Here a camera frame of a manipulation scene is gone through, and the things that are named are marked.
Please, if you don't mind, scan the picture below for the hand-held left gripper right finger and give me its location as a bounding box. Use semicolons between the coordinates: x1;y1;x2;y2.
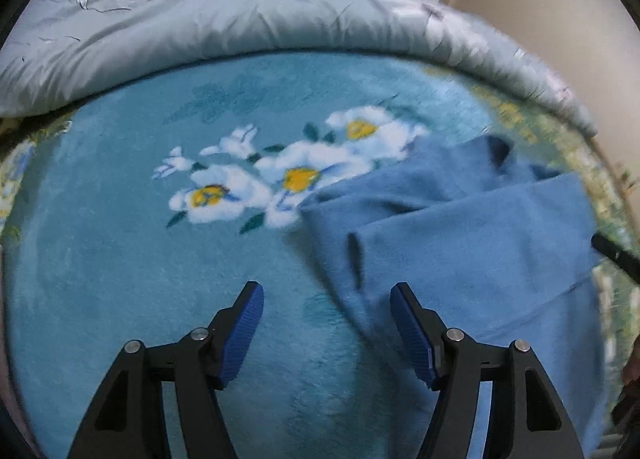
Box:
390;282;586;459

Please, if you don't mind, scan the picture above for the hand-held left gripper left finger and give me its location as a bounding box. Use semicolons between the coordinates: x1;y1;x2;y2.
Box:
67;281;265;459

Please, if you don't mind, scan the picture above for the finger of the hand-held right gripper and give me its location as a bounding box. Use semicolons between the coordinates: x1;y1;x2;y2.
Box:
591;233;640;285

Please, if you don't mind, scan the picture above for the blue fleece garment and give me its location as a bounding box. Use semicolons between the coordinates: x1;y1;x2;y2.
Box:
299;135;608;455

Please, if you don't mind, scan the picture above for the teal floral blanket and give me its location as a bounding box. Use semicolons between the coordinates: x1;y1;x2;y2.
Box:
0;52;631;459

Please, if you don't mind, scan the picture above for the grey-blue floral quilt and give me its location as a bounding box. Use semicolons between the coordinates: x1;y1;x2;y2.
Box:
0;0;598;137

